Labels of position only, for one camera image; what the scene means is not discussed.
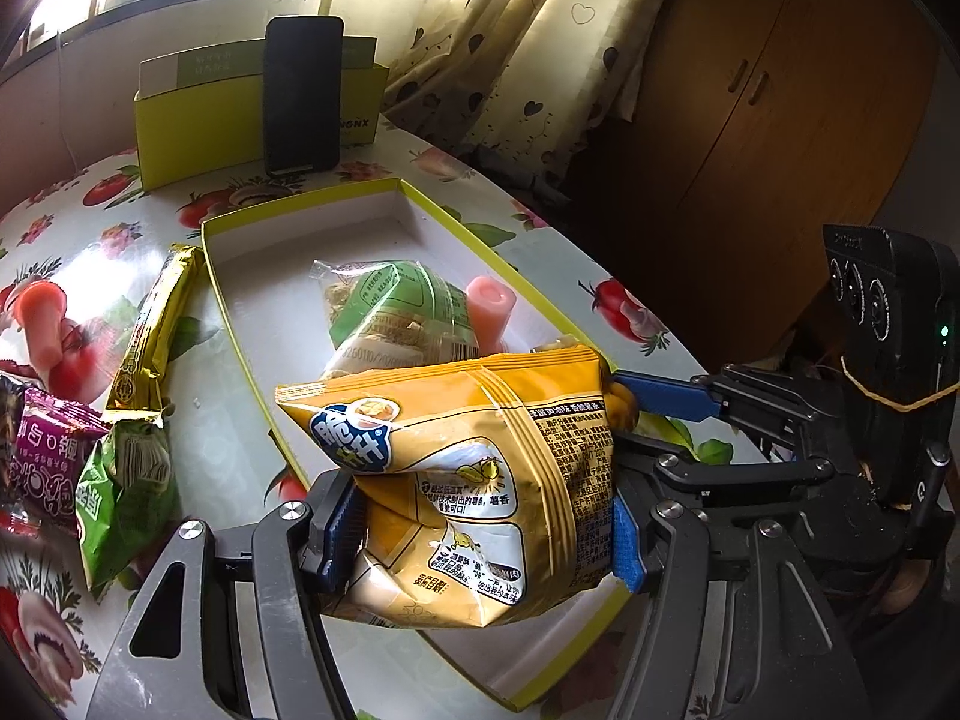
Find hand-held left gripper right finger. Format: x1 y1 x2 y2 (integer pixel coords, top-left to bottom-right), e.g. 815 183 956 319
607 499 875 720

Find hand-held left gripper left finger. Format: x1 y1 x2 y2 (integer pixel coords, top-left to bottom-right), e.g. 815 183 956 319
86 471 368 720

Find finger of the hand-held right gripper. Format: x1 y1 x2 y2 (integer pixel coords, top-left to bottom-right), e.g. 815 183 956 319
616 441 835 518
613 364 818 436

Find yellow chip bag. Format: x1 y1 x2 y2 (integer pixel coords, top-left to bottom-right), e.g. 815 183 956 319
274 345 640 629

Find pink jelly cup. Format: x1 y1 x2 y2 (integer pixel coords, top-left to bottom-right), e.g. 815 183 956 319
19 277 76 391
465 276 518 353

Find small green snack packet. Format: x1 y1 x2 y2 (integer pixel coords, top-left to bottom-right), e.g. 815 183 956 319
75 416 181 602

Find green clear snack packet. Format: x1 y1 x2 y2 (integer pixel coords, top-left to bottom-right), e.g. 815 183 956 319
313 259 481 383

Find yellow-green cardboard box lid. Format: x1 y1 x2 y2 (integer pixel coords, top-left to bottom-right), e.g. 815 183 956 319
201 178 710 712

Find gold snack bar packet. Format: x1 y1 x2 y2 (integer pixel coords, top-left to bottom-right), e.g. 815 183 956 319
101 242 205 428

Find purple snack packet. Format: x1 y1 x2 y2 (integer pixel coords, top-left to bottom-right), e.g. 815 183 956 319
0 375 113 541

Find wooden cabinet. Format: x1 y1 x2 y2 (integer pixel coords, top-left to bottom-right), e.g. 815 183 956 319
562 0 946 376

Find heart print curtain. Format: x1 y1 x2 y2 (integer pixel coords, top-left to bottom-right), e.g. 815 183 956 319
322 0 683 203

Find fruit print tablecloth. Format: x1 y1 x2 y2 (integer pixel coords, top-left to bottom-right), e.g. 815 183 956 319
0 116 773 720

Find yellow-green cardboard box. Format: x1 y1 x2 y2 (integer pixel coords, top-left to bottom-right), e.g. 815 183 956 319
133 36 391 192

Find black smartphone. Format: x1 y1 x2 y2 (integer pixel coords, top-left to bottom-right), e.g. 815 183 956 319
262 15 346 177

